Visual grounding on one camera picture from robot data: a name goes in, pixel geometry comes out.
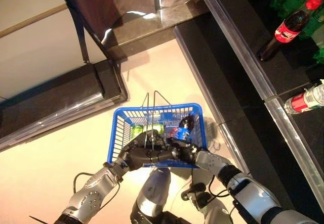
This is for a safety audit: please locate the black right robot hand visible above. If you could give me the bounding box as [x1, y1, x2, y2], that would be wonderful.
[166, 138, 204, 168]

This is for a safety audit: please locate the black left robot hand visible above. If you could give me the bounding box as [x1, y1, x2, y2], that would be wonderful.
[117, 130, 176, 171]

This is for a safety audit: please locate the small pepsi cola bottle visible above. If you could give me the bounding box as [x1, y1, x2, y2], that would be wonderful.
[174, 112, 197, 143]

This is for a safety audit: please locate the blue plastic shopping basket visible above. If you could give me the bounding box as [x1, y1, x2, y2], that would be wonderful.
[107, 90, 209, 169]

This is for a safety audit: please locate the green soda can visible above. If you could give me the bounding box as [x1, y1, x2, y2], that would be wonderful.
[151, 122, 166, 134]
[131, 124, 144, 137]

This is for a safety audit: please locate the silver right robot leg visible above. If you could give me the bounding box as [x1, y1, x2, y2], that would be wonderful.
[181, 182, 233, 224]

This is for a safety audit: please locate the black base shelf board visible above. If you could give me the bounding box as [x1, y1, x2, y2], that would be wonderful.
[173, 13, 269, 128]
[218, 100, 324, 224]

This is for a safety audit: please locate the black side shelf unit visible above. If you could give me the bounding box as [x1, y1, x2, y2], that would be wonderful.
[0, 58, 129, 154]

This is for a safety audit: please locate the dark glossy stone plinth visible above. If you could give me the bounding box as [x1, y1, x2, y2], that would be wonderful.
[101, 0, 211, 63]

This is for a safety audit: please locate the clear water bottle red label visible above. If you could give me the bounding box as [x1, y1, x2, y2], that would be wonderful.
[283, 82, 324, 115]

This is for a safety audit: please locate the small coca cola bottle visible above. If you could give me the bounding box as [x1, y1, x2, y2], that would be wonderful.
[257, 0, 323, 62]

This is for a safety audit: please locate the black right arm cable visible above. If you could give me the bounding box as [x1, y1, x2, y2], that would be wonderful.
[209, 175, 230, 198]

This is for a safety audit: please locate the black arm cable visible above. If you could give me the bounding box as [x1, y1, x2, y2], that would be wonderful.
[209, 175, 230, 198]
[72, 172, 121, 211]

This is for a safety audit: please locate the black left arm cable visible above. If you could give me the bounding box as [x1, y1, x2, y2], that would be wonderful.
[72, 172, 121, 211]

